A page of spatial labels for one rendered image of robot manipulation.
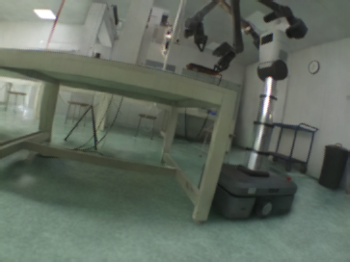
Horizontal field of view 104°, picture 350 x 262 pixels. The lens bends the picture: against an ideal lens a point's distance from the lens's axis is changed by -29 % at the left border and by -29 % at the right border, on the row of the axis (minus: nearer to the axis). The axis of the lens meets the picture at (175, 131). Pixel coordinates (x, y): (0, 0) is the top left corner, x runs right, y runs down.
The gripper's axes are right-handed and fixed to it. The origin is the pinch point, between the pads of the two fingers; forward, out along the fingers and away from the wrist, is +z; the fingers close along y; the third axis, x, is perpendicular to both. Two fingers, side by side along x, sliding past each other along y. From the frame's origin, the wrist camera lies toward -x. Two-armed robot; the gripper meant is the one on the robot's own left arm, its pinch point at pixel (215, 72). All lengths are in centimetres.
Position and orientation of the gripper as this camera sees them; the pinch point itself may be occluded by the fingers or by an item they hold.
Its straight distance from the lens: 126.7
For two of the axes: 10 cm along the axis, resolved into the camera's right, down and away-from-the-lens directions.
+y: 1.6, 1.1, -9.8
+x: 7.4, 6.5, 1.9
